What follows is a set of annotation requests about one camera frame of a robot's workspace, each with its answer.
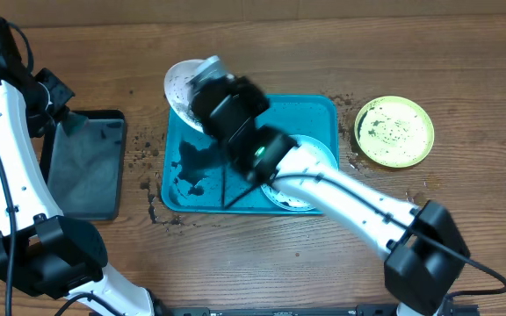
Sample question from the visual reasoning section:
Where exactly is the dark green sponge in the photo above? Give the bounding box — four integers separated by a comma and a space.
61, 111, 89, 136

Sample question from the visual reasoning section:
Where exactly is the white plate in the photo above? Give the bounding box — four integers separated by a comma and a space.
163, 59, 203, 133

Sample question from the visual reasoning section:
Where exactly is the light blue plate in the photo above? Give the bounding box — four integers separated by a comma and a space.
261, 134, 338, 212

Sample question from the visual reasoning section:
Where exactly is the yellow-green plate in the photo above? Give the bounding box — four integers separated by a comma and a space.
354, 96, 435, 169

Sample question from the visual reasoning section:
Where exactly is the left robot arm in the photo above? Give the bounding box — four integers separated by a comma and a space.
0, 17, 163, 315

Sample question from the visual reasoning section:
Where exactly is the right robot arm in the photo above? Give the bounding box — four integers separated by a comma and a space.
189, 75, 470, 315

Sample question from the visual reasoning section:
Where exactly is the blue plastic tray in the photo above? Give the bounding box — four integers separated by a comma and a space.
161, 95, 339, 215

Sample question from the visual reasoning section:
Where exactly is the black water tray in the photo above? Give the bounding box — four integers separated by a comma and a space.
40, 110, 127, 220

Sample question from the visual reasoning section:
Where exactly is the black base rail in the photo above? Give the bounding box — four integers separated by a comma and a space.
160, 303, 481, 316

